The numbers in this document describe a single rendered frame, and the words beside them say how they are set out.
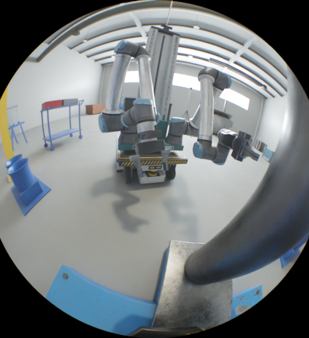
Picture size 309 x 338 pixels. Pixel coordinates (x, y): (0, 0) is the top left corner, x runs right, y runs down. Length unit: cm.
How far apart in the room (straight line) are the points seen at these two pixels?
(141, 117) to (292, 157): 50
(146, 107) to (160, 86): 76
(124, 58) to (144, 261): 128
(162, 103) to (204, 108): 61
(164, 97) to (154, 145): 78
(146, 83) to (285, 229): 83
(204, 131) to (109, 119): 62
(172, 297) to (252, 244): 44
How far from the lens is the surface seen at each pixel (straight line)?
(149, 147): 48
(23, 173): 125
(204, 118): 64
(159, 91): 122
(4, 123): 219
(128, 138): 93
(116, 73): 83
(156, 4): 590
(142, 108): 49
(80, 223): 91
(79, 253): 83
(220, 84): 89
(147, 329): 31
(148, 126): 47
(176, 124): 106
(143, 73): 79
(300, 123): 26
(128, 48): 87
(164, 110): 119
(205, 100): 69
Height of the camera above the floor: 73
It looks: 31 degrees down
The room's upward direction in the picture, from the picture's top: 9 degrees clockwise
